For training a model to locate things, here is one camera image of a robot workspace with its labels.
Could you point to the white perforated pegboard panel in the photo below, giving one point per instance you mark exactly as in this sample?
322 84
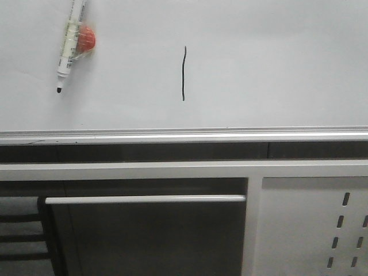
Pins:
312 226

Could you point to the white metal stand frame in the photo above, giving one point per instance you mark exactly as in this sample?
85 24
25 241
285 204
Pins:
254 171

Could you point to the white black whiteboard marker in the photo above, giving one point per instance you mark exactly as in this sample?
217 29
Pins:
70 41

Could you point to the white whiteboard with aluminium frame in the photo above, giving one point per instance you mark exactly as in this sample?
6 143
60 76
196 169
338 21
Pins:
195 71

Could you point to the dark grey panel white rail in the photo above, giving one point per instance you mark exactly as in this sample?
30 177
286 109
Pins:
150 235

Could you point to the red magnet taped to marker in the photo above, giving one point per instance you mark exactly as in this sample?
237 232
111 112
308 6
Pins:
86 41

